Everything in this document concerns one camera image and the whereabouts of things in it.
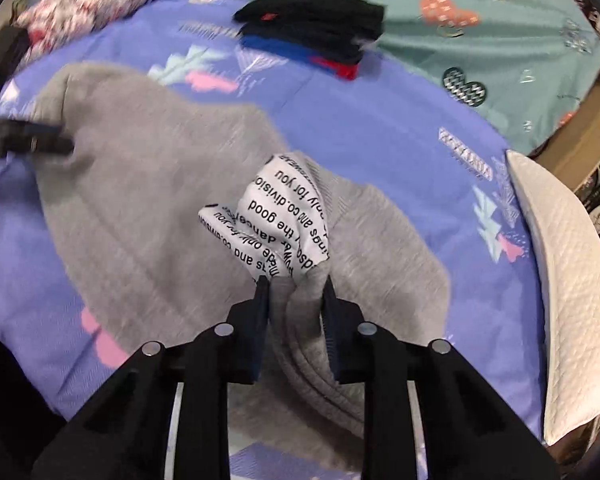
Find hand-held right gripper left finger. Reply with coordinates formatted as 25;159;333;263
30;276;272;480

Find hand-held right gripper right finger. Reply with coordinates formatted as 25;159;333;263
322;277;563;480

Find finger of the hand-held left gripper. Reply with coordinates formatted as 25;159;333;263
0;119;76;157

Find grey sweatshirt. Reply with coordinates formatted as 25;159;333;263
30;60;453;471

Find dark navy folded pants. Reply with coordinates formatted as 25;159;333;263
240;20;381;63

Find black folded pants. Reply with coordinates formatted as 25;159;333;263
232;0;387;41

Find floral pillow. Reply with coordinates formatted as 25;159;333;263
12;0;158;56

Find white quilted pillow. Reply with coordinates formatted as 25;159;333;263
505;150;600;448

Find blue folded garment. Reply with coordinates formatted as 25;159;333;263
240;35;321;67

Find red folded garment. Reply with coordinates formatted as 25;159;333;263
312;55;361;81

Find wooden display cabinet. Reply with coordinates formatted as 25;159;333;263
530;35;600;221

